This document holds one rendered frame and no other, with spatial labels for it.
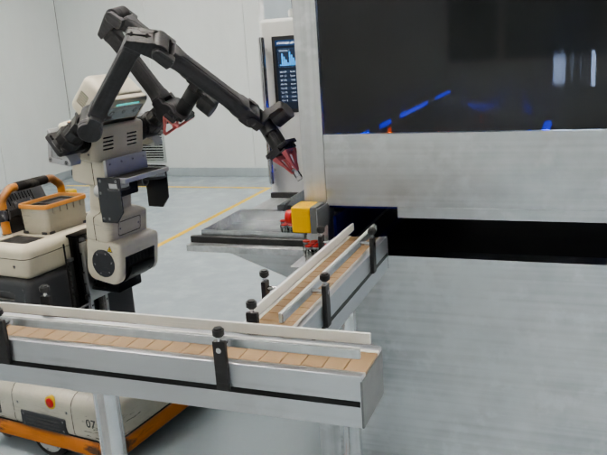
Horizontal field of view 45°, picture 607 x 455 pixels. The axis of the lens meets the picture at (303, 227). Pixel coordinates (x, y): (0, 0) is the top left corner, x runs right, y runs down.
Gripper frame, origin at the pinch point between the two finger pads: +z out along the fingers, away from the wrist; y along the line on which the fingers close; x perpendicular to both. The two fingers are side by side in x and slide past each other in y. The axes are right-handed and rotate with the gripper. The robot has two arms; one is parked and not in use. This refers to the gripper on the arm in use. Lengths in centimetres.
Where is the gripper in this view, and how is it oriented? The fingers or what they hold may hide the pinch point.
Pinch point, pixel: (294, 170)
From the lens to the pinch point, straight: 243.1
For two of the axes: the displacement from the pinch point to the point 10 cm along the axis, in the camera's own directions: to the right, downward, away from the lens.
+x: 5.0, -2.2, 8.4
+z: 5.2, 8.5, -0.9
